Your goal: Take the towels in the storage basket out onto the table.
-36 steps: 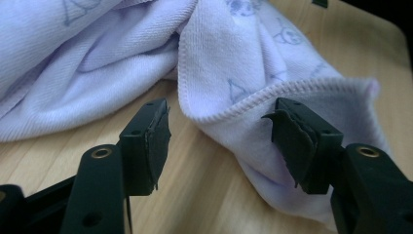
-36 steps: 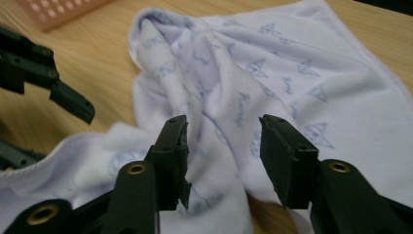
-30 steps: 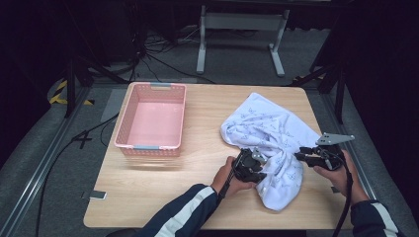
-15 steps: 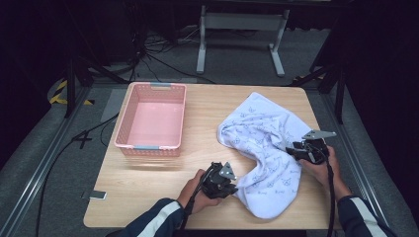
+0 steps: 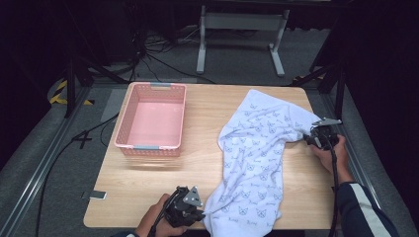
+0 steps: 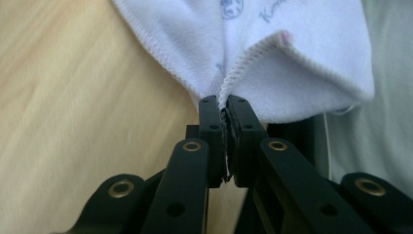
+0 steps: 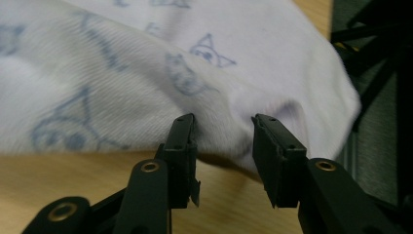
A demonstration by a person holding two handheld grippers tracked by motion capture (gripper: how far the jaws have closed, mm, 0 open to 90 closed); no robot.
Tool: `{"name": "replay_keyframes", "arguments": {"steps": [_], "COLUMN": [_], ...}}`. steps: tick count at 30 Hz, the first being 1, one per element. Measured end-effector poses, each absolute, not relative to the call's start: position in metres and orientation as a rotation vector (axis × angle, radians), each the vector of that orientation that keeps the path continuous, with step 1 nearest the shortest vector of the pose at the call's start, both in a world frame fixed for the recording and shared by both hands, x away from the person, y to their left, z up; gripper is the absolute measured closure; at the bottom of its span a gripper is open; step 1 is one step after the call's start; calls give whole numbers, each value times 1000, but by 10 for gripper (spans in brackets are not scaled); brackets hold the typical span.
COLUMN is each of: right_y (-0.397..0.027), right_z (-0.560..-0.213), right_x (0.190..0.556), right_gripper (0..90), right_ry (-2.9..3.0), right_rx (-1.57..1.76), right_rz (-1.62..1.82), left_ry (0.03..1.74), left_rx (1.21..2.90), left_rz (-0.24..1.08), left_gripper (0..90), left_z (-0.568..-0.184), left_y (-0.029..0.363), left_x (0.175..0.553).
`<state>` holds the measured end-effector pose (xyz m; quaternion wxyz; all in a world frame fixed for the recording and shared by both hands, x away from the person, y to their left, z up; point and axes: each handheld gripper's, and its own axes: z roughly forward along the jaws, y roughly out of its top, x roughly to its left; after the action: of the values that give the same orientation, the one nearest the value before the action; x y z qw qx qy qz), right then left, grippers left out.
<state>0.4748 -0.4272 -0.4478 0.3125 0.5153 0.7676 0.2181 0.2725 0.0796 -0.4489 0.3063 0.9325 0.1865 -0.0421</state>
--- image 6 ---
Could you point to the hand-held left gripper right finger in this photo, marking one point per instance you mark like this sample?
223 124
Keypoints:
245 136

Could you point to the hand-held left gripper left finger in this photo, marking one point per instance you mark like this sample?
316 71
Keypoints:
211 143

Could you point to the white printed shirt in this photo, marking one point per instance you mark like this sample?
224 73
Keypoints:
292 65

